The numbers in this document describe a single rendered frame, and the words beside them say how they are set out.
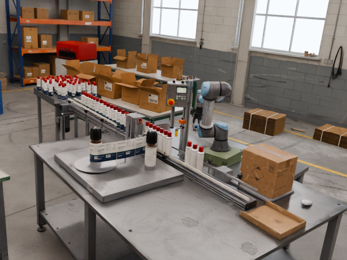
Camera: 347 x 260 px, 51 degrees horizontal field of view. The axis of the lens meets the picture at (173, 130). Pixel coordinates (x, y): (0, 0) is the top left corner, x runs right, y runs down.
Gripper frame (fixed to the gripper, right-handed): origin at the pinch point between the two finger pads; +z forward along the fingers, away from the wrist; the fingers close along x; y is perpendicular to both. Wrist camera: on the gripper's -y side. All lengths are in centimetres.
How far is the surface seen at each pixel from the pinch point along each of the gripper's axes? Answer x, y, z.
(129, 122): -57, -30, -7
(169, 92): -52, 9, -40
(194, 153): -60, 46, -2
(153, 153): -84, 26, -2
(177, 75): 279, -264, 14
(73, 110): -28, -160, 17
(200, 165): -61, 52, 6
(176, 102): -47, 14, -32
